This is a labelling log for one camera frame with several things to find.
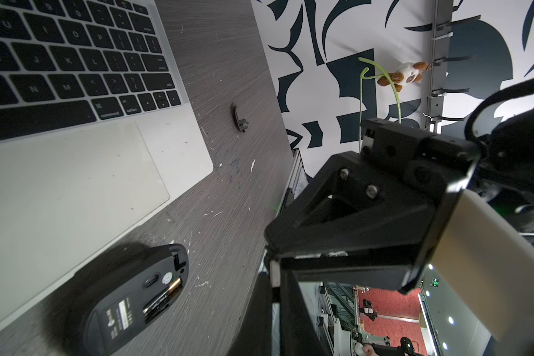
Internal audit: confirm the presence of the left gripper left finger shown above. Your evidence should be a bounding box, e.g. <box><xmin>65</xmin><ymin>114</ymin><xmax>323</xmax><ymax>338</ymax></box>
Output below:
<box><xmin>237</xmin><ymin>272</ymin><xmax>273</xmax><ymax>355</ymax></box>

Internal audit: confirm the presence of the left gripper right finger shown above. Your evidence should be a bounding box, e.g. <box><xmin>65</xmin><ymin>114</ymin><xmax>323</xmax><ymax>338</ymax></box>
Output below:
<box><xmin>280</xmin><ymin>270</ymin><xmax>331</xmax><ymax>355</ymax></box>

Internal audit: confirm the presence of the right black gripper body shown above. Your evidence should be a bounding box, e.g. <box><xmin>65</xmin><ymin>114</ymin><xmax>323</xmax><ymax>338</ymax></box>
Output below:
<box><xmin>357</xmin><ymin>117</ymin><xmax>481</xmax><ymax>295</ymax></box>

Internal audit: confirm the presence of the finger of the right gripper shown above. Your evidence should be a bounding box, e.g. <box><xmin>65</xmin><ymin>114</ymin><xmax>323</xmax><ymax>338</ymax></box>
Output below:
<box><xmin>265</xmin><ymin>152</ymin><xmax>436</xmax><ymax>256</ymax></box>

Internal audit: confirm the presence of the black wireless mouse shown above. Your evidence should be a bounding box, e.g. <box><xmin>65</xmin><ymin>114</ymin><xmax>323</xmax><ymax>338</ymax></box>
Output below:
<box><xmin>65</xmin><ymin>243</ymin><xmax>189</xmax><ymax>355</ymax></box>

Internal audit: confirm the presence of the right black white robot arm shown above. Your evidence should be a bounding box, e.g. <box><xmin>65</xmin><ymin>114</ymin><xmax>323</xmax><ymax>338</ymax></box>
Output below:
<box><xmin>265</xmin><ymin>79</ymin><xmax>534</xmax><ymax>293</ymax></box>

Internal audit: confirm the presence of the silver laptop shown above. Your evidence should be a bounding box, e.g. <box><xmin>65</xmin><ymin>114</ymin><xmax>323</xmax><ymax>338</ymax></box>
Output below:
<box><xmin>0</xmin><ymin>0</ymin><xmax>213</xmax><ymax>332</ymax></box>

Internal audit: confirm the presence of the brown white plush toy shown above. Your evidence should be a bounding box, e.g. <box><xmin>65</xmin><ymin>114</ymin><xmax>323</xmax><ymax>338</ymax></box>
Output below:
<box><xmin>388</xmin><ymin>62</ymin><xmax>430</xmax><ymax>92</ymax></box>

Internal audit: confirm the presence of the green hoop tube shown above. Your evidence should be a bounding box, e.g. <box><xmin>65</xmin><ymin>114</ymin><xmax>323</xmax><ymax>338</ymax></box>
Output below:
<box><xmin>357</xmin><ymin>56</ymin><xmax>403</xmax><ymax>152</ymax></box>

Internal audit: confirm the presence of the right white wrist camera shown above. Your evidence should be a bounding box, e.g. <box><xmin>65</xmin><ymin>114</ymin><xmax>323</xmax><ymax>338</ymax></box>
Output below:
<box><xmin>432</xmin><ymin>190</ymin><xmax>534</xmax><ymax>344</ymax></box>

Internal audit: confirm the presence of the grey hook rail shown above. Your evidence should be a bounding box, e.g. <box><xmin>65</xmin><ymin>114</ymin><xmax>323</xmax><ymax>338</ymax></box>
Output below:
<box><xmin>407</xmin><ymin>1</ymin><xmax>481</xmax><ymax>138</ymax></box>

